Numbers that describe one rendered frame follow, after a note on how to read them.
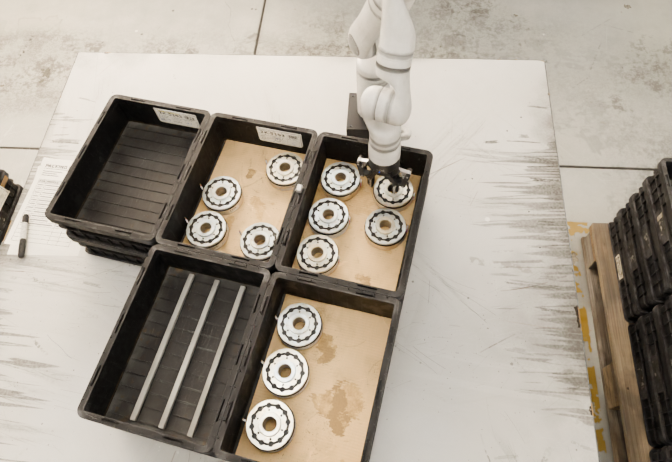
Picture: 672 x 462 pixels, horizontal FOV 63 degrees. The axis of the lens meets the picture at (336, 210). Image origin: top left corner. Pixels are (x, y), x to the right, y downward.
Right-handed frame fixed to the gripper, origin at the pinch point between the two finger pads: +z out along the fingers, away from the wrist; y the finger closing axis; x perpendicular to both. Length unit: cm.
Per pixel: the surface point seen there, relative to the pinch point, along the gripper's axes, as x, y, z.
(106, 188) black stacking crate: -22, -72, 4
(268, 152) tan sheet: 2.6, -34.1, 4.0
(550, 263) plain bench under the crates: 0.6, 46.6, 17.6
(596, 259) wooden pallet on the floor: 38, 73, 75
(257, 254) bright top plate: -27.7, -23.4, 1.5
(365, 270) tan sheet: -22.1, 2.5, 4.5
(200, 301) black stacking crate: -42, -33, 5
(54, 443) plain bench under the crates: -83, -56, 18
